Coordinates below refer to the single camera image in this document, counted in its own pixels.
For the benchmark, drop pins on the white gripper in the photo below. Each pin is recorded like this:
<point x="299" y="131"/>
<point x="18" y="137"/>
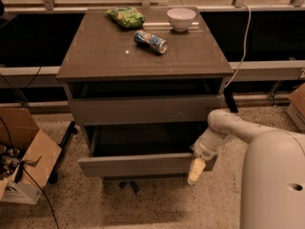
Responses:
<point x="203" y="150"/>

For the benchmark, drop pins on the drawer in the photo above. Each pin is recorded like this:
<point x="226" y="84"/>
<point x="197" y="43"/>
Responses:
<point x="143" y="109"/>
<point x="141" y="150"/>

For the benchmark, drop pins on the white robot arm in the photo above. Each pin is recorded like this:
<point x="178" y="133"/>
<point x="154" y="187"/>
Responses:
<point x="273" y="173"/>

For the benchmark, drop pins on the dark brown drawer cabinet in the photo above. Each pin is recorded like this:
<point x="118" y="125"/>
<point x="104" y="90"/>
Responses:
<point x="103" y="61"/>

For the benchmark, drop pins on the cardboard box on right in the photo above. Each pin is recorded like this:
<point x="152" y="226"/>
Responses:
<point x="296" y="108"/>

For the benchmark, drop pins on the cardboard box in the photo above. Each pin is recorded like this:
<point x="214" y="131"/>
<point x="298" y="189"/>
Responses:
<point x="18" y="129"/>
<point x="296" y="108"/>

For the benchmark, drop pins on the black stand leg left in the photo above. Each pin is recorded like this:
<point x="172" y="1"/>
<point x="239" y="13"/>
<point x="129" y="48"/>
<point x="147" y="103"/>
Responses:
<point x="64" y="141"/>

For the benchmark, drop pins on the blue soda can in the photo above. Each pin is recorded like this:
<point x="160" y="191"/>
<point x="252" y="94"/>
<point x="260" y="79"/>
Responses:
<point x="157" y="44"/>

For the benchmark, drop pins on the white bowl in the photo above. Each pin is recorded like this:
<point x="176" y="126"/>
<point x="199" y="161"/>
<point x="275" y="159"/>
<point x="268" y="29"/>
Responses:
<point x="180" y="18"/>

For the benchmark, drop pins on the cardboard box on left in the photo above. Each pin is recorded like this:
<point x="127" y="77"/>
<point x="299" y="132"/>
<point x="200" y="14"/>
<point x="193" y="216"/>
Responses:
<point x="18" y="129"/>

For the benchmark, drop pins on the green snack bag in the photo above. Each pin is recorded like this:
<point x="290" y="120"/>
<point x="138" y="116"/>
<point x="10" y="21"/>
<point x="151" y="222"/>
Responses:
<point x="127" y="17"/>

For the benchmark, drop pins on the metal parts in box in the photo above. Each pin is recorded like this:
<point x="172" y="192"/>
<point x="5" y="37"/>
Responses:
<point x="9" y="159"/>

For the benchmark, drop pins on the black bracket behind cabinet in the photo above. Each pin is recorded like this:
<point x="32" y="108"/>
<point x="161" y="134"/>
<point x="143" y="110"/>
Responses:
<point x="229" y="99"/>

